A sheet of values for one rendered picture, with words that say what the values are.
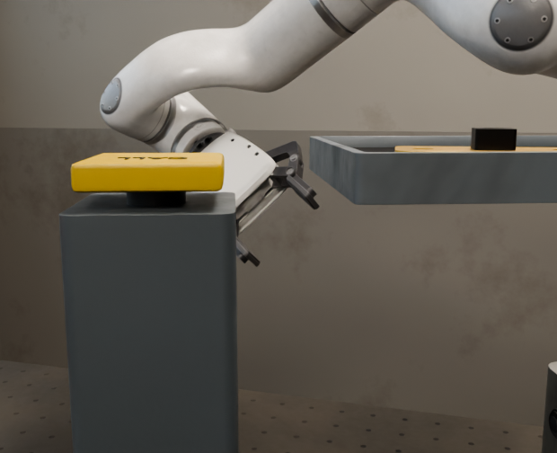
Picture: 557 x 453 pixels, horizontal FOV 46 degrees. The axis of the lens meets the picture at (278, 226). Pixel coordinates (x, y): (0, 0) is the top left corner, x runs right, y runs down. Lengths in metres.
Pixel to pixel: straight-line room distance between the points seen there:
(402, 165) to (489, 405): 2.43
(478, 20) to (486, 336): 1.99
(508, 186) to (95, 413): 0.18
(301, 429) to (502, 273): 1.56
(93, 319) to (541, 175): 0.18
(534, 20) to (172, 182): 0.43
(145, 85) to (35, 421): 0.58
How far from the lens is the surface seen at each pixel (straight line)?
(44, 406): 1.18
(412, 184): 0.23
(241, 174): 0.76
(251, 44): 0.79
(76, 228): 0.27
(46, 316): 3.12
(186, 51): 0.79
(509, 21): 0.63
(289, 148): 0.77
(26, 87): 3.02
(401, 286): 2.51
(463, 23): 0.66
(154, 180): 0.26
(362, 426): 1.06
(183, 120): 0.84
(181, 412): 0.29
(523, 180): 0.25
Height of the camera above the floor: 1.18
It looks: 10 degrees down
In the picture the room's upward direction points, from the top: straight up
